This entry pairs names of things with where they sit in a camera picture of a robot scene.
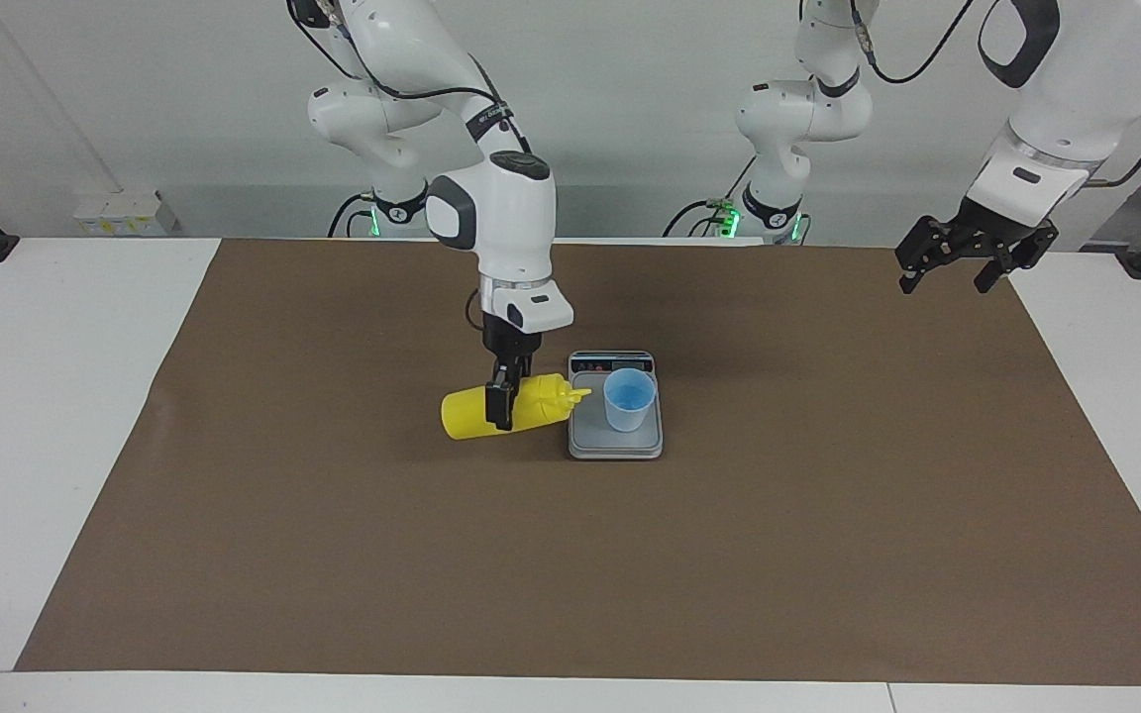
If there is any black printed velcro strap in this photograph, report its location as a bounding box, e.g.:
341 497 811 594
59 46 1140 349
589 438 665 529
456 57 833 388
467 102 520 142

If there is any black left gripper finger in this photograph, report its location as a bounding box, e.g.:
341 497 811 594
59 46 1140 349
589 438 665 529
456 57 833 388
893 215 964 296
973 232 1061 294

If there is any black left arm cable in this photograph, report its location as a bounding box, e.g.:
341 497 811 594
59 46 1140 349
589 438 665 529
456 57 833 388
850 0 1141 189

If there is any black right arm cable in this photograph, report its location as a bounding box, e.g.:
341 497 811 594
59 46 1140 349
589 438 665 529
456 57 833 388
285 0 532 334

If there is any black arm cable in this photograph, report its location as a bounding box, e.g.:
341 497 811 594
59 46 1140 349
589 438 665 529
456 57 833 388
285 0 532 334
850 0 1141 189

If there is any light blue plastic cup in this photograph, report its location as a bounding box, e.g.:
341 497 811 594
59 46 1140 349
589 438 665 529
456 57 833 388
602 368 658 434

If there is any brown paper table mat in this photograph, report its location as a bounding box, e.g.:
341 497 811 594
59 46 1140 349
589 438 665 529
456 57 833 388
14 236 1141 687

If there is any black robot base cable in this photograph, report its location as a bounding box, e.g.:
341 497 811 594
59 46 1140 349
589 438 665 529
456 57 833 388
662 158 762 240
327 191 379 240

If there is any silver digital kitchen scale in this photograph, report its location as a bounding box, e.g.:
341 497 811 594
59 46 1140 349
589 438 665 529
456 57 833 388
567 349 666 462

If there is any yellow squeeze bottle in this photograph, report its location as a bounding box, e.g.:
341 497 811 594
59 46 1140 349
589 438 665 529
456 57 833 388
440 372 594 441

